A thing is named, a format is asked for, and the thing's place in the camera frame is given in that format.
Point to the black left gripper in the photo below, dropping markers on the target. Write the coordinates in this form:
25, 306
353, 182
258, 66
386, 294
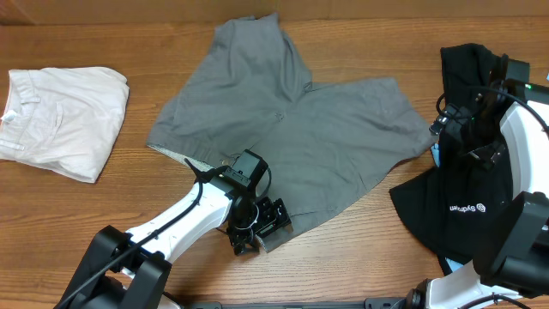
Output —
273, 216

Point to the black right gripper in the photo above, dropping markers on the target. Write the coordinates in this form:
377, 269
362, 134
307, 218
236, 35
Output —
487, 156

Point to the grey shorts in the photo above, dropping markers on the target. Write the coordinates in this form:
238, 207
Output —
327, 144

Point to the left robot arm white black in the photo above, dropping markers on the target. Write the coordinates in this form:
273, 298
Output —
130, 269

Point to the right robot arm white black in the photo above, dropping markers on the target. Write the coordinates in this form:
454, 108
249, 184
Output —
511, 263

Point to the black t-shirt with logo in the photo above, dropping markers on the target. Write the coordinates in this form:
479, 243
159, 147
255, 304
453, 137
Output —
450, 208

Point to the light blue garment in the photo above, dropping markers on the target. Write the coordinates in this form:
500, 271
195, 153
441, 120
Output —
447, 265

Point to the folded beige shorts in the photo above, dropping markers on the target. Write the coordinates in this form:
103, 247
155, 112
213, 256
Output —
64, 120

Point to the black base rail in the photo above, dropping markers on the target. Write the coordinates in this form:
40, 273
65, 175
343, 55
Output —
370, 303

